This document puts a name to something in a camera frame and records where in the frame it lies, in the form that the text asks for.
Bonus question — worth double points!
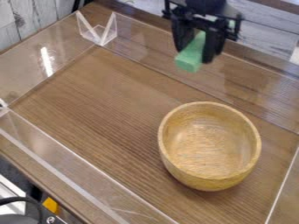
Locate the clear acrylic corner bracket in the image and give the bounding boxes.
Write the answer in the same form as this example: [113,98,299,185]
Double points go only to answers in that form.
[76,11,117,46]

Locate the black cable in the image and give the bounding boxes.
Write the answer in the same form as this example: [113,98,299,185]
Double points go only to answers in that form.
[0,196,42,224]

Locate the clear acrylic enclosure wall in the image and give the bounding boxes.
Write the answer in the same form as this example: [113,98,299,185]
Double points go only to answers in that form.
[0,4,299,224]

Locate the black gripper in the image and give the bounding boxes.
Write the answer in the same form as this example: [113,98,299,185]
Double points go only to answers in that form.
[162,0,244,64]

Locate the brown wooden bowl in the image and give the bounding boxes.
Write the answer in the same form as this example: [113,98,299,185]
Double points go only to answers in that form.
[157,101,261,192]

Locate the yellow label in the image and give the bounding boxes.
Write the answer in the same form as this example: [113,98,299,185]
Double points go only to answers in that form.
[41,197,60,214]

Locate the green rectangular block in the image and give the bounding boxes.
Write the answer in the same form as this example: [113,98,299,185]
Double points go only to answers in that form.
[174,31,205,73]

